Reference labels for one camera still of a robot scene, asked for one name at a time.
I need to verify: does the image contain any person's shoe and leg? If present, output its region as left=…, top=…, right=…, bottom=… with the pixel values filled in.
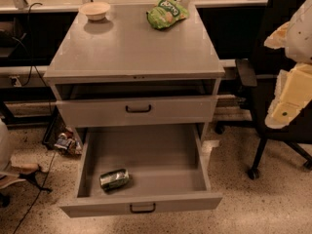
left=0, top=119, right=40, bottom=189

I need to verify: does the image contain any black office chair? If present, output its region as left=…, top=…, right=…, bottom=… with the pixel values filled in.
left=215, top=0, right=312, bottom=179

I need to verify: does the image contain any black chair base left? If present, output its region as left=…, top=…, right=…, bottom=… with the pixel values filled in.
left=0, top=171, right=53, bottom=208

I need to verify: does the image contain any black wire trash basket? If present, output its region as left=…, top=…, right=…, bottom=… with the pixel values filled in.
left=42, top=108, right=82, bottom=156

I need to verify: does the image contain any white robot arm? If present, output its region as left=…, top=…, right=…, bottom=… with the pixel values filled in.
left=264, top=0, right=312, bottom=129

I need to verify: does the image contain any black power cable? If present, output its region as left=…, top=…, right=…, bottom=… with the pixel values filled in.
left=12, top=2, right=58, bottom=234

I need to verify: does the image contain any beige paper bowl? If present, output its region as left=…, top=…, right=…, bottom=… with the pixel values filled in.
left=79, top=2, right=110, bottom=20

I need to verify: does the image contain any green soda can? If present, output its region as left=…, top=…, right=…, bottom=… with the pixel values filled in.
left=99, top=169, right=130, bottom=191

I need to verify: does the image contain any grey drawer cabinet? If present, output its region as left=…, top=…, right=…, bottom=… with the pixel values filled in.
left=43, top=2, right=226, bottom=148

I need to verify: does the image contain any green chip bag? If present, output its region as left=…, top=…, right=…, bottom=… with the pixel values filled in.
left=146, top=0, right=189, bottom=30

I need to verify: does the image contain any open grey lower drawer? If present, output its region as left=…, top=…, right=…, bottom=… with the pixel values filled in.
left=60, top=124, right=222, bottom=217

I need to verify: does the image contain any closed grey upper drawer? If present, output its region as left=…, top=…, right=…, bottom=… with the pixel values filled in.
left=57, top=96, right=217, bottom=128

